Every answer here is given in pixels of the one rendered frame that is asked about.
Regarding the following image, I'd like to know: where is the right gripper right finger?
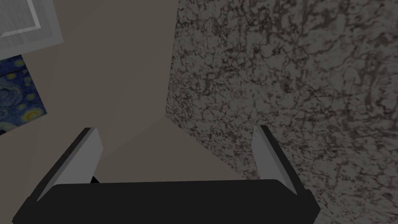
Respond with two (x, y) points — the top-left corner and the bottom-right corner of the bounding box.
(250, 125), (307, 196)

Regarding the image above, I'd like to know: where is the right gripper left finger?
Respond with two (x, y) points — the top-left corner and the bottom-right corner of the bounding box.
(30, 127), (104, 202)

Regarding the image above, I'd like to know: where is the blue swirling night-sky painting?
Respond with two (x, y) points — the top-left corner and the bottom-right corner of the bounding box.
(0, 54), (48, 136)

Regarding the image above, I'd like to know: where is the white panelled door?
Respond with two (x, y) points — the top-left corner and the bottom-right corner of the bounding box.
(0, 0), (65, 60)

